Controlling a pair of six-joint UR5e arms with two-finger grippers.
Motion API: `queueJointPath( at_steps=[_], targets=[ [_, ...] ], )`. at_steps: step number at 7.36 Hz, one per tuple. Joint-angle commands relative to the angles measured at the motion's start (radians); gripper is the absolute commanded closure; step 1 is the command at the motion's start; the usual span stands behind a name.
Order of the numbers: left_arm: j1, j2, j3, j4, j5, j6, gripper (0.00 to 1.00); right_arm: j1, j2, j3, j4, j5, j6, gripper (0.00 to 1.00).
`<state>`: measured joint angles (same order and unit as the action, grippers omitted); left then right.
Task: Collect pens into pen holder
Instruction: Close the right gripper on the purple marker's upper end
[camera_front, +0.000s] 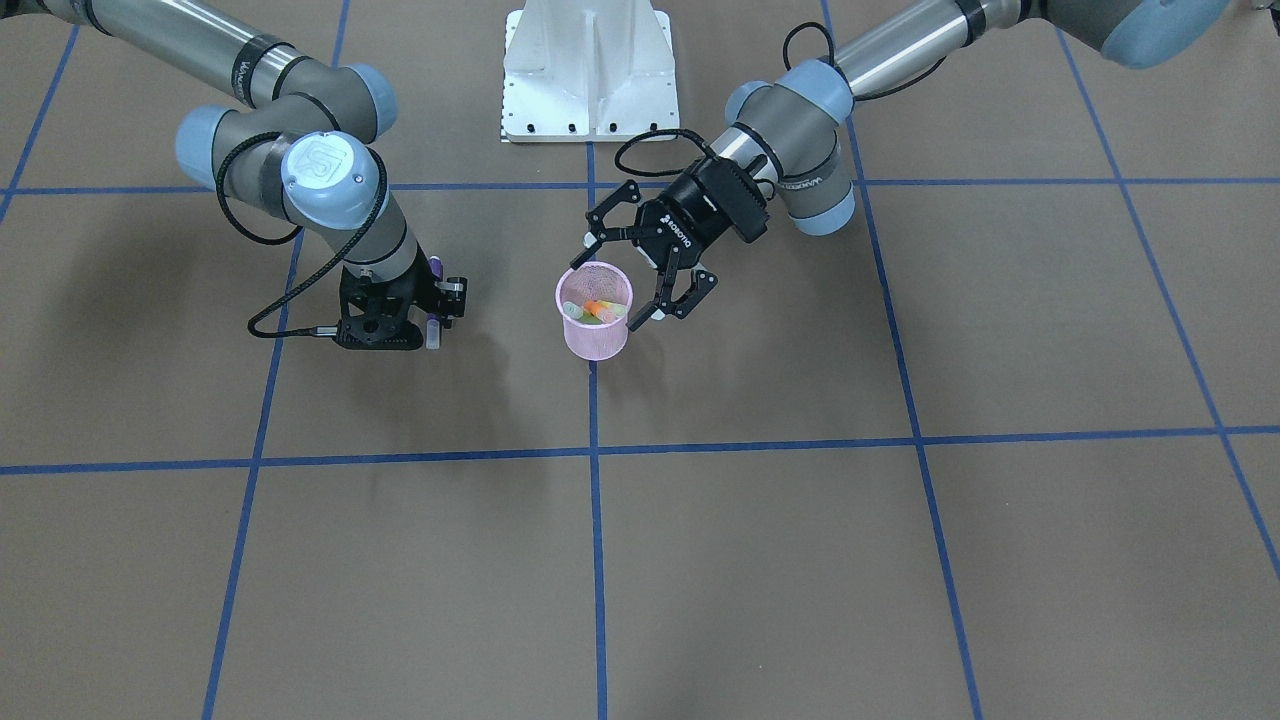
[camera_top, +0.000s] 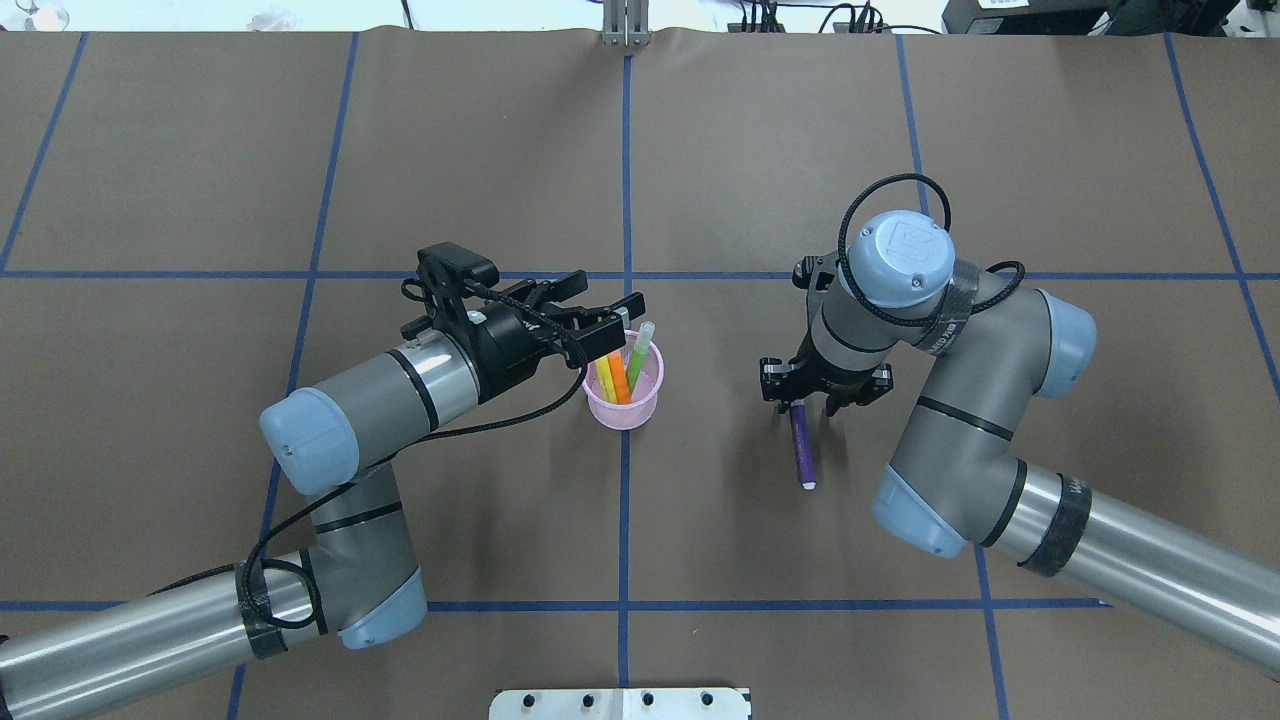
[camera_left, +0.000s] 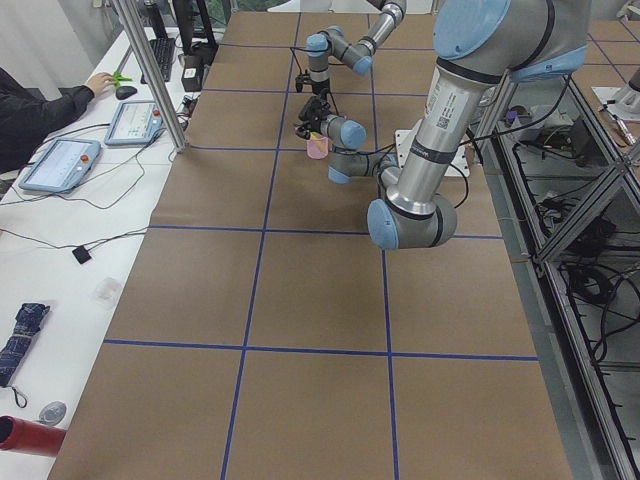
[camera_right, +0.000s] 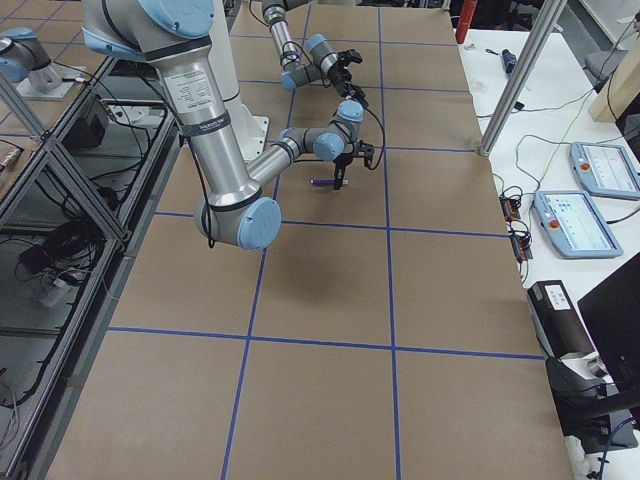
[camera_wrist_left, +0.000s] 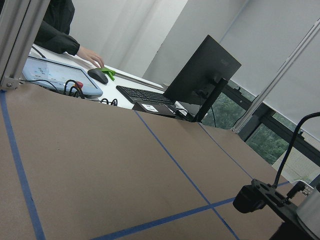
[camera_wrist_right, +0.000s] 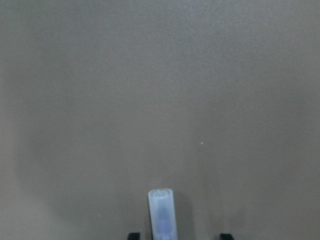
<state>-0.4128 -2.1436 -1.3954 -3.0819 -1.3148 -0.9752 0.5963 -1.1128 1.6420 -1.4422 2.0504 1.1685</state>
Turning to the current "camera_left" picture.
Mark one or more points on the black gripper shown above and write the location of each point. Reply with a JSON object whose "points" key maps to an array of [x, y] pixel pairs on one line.
{"points": [[310, 117], [320, 88]]}

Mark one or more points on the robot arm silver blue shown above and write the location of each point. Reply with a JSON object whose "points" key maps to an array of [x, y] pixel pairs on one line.
{"points": [[477, 43], [331, 42]]}

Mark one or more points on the pink mesh pen holder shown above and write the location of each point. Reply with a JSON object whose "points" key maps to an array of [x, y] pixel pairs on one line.
{"points": [[317, 146]]}

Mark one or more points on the small black labelled box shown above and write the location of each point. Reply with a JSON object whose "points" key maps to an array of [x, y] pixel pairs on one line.
{"points": [[192, 74]]}

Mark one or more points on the black computer monitor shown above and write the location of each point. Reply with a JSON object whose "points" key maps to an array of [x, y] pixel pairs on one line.
{"points": [[186, 13]]}

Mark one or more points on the black keyboard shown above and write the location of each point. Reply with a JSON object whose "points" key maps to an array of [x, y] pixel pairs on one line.
{"points": [[163, 50]]}

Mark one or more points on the far teach pendant tablet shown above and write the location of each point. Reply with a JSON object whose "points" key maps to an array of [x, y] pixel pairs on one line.
{"points": [[135, 123]]}

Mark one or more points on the teach pendant tablet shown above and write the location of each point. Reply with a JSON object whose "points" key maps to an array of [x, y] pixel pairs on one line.
{"points": [[135, 123], [62, 166]]}

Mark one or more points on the black computer mouse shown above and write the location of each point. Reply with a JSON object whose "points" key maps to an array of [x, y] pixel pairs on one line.
{"points": [[124, 92]]}

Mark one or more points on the green plastic clamp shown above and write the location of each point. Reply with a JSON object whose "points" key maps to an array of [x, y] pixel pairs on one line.
{"points": [[119, 79]]}

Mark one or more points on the near teach pendant tablet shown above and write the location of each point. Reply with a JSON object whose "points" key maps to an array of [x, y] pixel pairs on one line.
{"points": [[62, 166]]}

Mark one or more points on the small black usb box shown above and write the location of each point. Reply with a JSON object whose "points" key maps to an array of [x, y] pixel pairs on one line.
{"points": [[81, 254]]}

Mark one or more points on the clear plastic lid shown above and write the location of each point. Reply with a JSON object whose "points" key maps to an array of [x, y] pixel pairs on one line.
{"points": [[107, 293]]}

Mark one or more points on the seated person in black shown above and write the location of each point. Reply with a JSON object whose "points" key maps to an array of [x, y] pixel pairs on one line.
{"points": [[27, 120]]}

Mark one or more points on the folded blue umbrella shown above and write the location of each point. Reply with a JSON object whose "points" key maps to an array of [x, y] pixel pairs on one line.
{"points": [[28, 322]]}

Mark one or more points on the round silver cap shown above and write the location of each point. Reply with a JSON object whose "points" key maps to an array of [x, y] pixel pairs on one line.
{"points": [[53, 413]]}

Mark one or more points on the red cylindrical bottle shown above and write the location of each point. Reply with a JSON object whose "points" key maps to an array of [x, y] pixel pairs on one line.
{"points": [[28, 437]]}

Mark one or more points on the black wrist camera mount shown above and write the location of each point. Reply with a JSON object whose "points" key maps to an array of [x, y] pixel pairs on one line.
{"points": [[316, 104]]}

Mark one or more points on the aluminium frame post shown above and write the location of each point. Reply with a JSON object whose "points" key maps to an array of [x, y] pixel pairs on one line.
{"points": [[130, 20]]}

